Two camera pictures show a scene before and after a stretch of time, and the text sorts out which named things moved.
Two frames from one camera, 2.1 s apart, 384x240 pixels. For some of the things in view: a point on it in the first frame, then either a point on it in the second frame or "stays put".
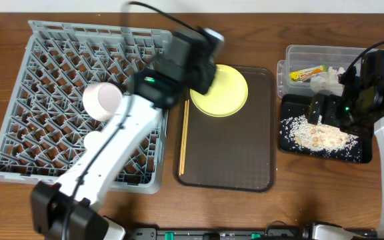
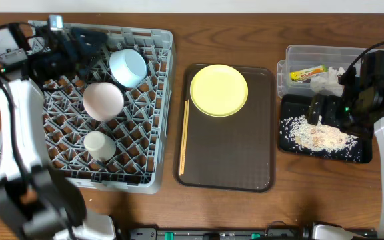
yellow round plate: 227,95 stays put
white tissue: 328,83 stays put
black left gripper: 204,81 -> 67,47
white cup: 95,141 stays put
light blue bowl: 215,33 -> 128,67
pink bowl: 101,100 stays put
